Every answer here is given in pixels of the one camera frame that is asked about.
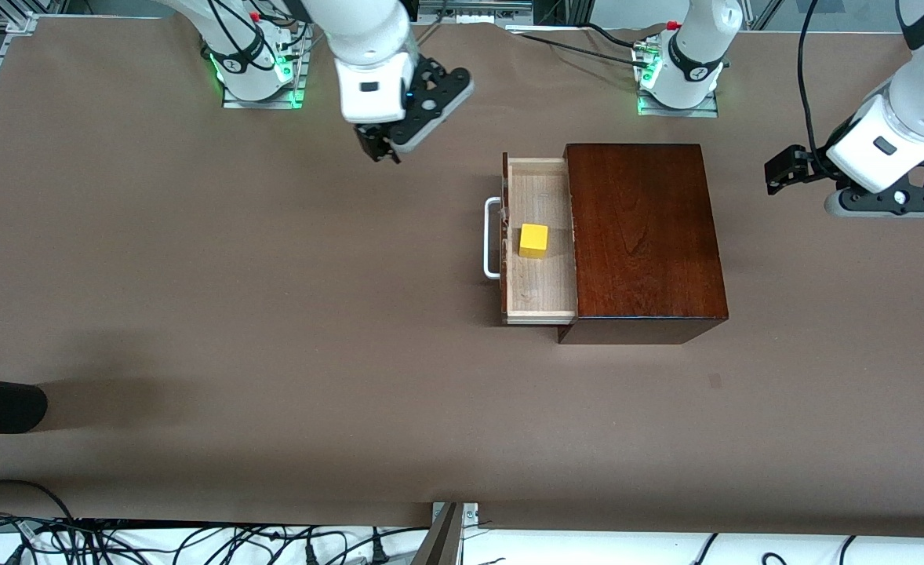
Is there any aluminium frame structure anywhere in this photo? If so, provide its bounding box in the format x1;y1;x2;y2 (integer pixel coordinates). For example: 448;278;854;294
411;0;593;26

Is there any wooden drawer with white handle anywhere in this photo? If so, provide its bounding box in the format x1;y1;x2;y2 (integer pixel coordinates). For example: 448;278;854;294
484;151;579;326

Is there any yellow block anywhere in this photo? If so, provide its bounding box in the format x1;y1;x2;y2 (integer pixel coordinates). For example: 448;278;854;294
519;224;549;260

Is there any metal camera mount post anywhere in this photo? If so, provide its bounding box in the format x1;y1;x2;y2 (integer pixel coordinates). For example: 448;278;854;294
411;501;480;565

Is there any dark wooden drawer cabinet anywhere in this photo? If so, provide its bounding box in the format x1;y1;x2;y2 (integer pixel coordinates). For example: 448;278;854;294
558;143;730;345

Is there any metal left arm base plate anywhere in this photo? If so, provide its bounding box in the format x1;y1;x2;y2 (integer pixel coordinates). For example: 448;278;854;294
636;88;720;118

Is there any brown table cover sheet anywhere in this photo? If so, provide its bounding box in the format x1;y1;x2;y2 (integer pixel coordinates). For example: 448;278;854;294
0;16;924;539

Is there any grey metal rail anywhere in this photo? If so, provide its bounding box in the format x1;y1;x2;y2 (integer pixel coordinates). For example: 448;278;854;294
419;0;533;18

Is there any black base cable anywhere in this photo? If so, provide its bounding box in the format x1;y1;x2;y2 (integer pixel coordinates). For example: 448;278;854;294
509;30;643;64
582;21;640;48

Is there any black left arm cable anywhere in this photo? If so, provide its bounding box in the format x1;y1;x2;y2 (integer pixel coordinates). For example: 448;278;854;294
796;0;833;177

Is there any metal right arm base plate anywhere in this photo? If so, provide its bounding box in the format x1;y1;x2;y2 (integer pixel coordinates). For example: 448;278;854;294
221;22;311;111

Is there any black arched cable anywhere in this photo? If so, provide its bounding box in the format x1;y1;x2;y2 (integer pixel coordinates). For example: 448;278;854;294
0;478;78;525

